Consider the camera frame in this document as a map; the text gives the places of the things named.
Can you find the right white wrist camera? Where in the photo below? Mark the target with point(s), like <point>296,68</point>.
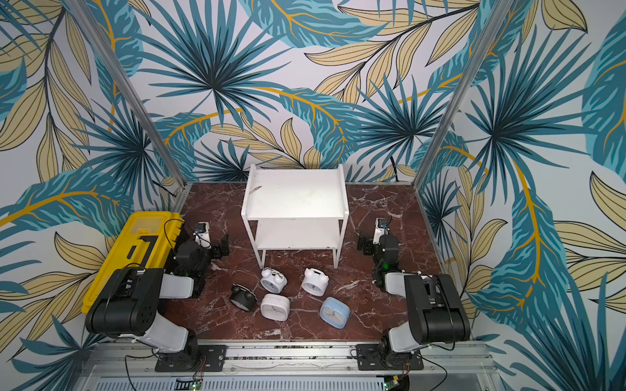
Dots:
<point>381,229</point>

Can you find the white square alarm clock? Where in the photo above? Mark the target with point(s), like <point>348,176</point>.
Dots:
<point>275,307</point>

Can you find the white matte twin-bell alarm clock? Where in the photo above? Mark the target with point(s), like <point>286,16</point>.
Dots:
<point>315,282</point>

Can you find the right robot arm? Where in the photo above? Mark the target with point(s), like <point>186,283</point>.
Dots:
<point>434,309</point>

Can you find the light blue square alarm clock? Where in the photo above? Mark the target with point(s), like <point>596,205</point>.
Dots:
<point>334,312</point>

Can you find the right aluminium frame post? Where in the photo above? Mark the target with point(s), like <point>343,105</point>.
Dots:
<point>484,41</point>

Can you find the left aluminium frame post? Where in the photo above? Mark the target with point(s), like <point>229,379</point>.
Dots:
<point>87,22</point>

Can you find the white chrome twin-bell alarm clock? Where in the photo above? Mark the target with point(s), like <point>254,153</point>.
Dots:
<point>273,280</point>

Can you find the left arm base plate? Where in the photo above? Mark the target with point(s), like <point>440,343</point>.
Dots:
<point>209,358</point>

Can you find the yellow plastic toolbox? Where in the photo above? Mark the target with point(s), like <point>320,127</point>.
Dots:
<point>132,254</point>

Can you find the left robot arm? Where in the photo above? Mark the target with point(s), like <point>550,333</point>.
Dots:
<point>127,306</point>

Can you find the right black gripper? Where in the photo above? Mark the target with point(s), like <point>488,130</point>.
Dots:
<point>370,243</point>

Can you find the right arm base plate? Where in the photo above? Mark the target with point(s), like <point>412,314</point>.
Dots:
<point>372,357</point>

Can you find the aluminium mounting rail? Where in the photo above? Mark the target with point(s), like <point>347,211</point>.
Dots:
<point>293,365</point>

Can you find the black twin-bell alarm clock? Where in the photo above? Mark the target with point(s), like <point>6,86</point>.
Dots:
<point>243,298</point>

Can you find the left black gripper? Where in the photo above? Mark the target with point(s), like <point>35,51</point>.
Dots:
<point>218,253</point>

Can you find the aluminium frame post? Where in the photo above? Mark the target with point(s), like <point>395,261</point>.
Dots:
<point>484,41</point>
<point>87,22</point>

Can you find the white two-tier shelf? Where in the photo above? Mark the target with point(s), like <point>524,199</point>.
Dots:
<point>295,209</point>

